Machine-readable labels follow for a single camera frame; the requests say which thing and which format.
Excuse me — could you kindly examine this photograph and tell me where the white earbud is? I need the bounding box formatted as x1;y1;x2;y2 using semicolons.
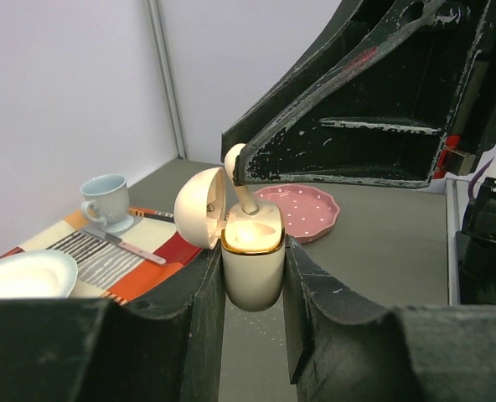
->
223;143;261;217

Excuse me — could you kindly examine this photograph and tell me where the aluminium frame post right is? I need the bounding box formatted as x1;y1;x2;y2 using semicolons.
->
146;0;189;159

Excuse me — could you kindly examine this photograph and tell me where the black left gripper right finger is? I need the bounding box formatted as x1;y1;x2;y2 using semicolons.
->
282;237;496;401

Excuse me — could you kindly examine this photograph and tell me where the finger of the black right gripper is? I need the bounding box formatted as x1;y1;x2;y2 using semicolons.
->
233;1;496;188
220;1;399;163

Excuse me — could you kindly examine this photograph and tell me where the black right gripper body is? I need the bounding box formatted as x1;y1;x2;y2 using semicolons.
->
436;135;476;176

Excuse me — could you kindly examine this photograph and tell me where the pink handled knife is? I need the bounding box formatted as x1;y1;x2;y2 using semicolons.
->
81;229;167;265

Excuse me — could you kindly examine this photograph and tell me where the pink dotted plate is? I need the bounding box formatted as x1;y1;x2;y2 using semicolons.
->
255;183;340;244

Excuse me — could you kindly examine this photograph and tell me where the light blue mug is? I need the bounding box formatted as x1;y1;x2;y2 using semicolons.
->
80;173;135;234

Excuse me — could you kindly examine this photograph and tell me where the beige case with black oval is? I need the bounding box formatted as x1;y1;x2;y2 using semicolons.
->
174;167;286;312

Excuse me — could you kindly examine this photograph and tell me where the white plate with blue rim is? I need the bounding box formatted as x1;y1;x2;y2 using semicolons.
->
0;250;78;300

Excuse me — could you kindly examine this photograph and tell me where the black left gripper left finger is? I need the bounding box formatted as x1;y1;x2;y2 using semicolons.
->
0;250;225;401

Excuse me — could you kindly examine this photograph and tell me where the multicoloured patchwork placemat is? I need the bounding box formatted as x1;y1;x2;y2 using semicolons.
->
4;207;200;305

